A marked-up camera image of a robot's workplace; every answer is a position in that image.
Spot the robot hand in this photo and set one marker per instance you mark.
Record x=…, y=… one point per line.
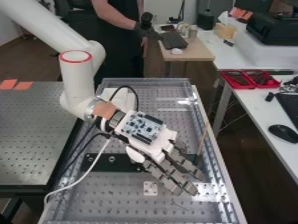
x=148, y=133

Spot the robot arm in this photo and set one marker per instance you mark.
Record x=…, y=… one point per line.
x=73, y=73

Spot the drill bit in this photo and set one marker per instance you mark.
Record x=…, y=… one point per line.
x=180, y=206

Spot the thin stick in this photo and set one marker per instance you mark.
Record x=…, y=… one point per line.
x=202, y=140

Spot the black plate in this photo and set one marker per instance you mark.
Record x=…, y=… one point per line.
x=106, y=163

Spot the small square metal plate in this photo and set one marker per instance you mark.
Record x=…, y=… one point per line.
x=149, y=188

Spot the clear box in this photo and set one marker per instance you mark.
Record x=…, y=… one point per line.
x=133, y=206

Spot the white mouse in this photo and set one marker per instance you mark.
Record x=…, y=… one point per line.
x=177, y=51

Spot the red tray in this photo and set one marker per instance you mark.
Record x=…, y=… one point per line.
x=237, y=79
x=263, y=78

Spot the wooden desk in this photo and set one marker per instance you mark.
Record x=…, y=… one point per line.
x=190, y=50

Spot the black keyboard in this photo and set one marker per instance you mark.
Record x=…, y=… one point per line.
x=173, y=39
x=290, y=108

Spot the person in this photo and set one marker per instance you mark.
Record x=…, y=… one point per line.
x=117, y=36

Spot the black mouse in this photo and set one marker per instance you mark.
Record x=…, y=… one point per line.
x=283, y=133

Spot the orange sticky note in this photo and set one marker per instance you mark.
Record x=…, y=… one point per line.
x=7, y=84
x=23, y=86

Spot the long white desk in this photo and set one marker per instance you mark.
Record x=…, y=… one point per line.
x=247, y=53

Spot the tissue box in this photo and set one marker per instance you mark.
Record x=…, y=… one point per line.
x=225, y=30

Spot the black printer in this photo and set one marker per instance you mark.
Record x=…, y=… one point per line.
x=274, y=28

